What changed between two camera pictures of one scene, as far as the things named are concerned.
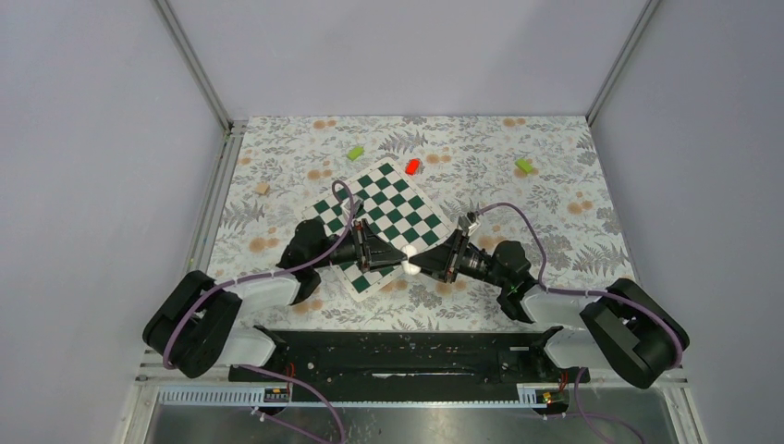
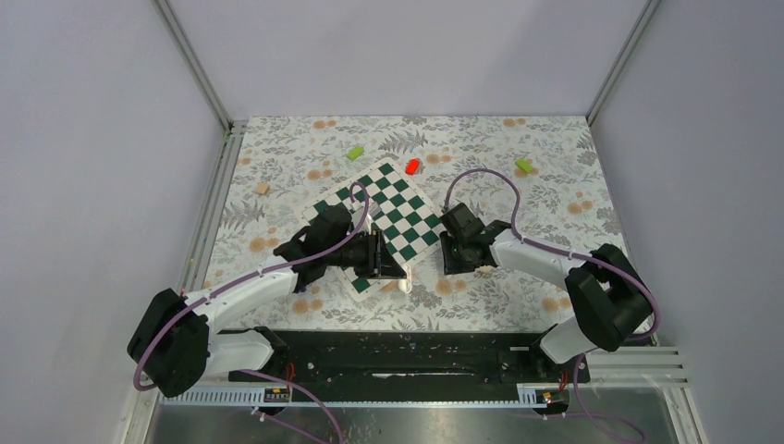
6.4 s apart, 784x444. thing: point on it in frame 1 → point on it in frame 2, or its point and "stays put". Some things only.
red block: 411,166 stays put
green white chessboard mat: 395,207 stays put
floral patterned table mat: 539,176 stays put
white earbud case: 410,251 → 405,285
